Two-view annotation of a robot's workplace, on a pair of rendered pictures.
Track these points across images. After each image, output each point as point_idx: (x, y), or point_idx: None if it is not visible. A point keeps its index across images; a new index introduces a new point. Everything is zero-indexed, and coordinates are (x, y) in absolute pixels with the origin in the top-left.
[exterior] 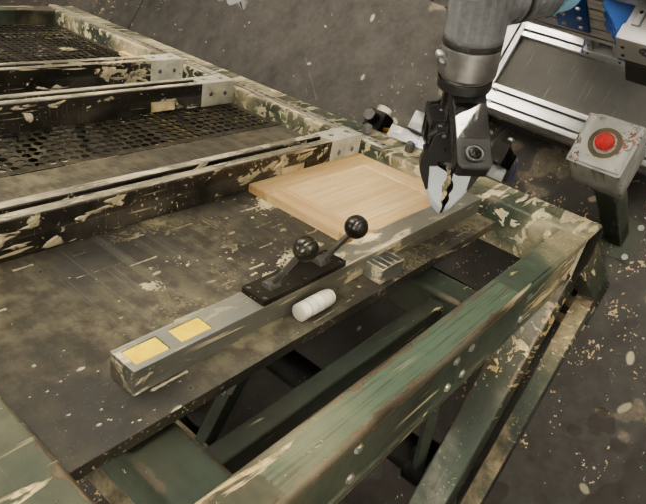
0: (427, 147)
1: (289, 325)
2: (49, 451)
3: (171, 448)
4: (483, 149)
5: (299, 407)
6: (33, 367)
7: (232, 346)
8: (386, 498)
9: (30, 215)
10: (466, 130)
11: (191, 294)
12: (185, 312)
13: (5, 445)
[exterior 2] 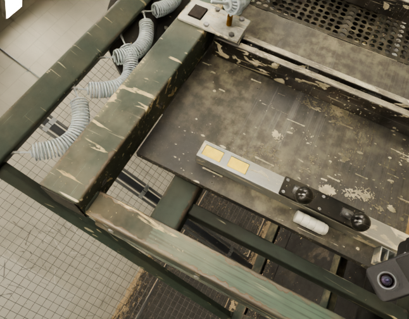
0: None
1: (286, 214)
2: (155, 147)
3: (184, 190)
4: (394, 287)
5: (241, 240)
6: (195, 119)
7: (251, 190)
8: None
9: (274, 62)
10: None
11: (282, 155)
12: (264, 158)
13: (117, 131)
